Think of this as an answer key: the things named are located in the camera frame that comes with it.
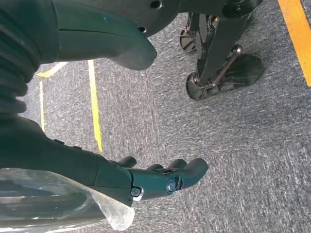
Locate yellow angled floor tape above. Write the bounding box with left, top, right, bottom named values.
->
left=35, top=59, right=103, bottom=153

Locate yellow straight floor tape strip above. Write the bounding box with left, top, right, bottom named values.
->
left=39, top=80, right=45, bottom=133

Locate clear plastic cover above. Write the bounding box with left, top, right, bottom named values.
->
left=0, top=167, right=135, bottom=233

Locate ribbed grey right arm sleeve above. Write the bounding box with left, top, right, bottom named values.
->
left=0, top=0, right=42, bottom=121

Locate black robot left leg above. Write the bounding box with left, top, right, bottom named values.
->
left=180, top=13, right=220, bottom=60

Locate black robot torso shell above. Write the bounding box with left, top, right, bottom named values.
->
left=136, top=0, right=230, bottom=37

